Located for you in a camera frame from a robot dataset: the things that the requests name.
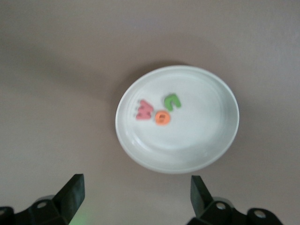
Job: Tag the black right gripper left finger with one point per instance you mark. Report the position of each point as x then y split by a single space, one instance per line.
69 199

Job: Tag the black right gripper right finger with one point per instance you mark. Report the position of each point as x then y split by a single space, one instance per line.
204 201

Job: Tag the orange round foam letter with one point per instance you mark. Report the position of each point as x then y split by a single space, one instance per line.
162 118

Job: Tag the green foam letter u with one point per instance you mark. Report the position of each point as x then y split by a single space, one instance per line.
169 101

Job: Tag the red foam letter w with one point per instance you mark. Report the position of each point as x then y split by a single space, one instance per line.
144 111

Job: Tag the beige brown plate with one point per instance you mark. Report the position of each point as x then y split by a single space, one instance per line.
199 131

